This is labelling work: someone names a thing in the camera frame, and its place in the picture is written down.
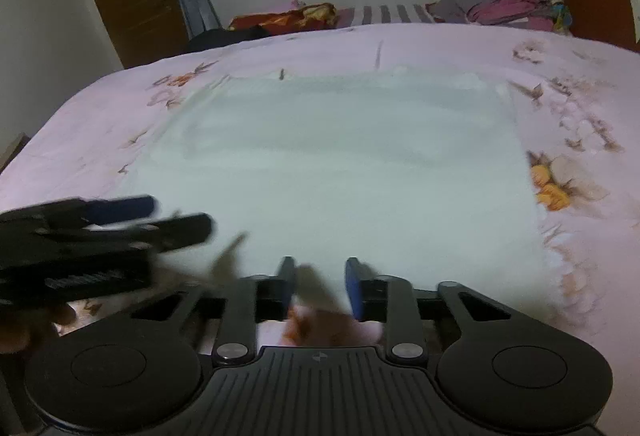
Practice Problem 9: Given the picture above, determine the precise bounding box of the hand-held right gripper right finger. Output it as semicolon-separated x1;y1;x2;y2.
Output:
345;257;523;362

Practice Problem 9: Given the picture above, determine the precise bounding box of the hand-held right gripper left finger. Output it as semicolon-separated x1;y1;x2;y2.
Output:
131;256;297;363

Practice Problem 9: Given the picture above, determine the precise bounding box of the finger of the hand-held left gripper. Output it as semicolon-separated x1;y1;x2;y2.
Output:
0;195;160;237
45;213;216;252

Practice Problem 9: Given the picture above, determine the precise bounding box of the white knitted sweater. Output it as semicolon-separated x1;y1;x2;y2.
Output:
132;69;550;307

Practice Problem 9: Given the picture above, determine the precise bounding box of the person's left hand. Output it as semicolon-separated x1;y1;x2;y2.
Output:
0;302;76;354

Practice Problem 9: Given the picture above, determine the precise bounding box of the red and orange cloth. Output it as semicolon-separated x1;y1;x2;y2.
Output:
229;2;342;35

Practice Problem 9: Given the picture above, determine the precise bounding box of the pink floral bed sheet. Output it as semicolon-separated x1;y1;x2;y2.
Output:
0;22;640;352

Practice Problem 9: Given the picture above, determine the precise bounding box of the grey striped cloth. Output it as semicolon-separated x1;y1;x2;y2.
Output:
339;4;437;26

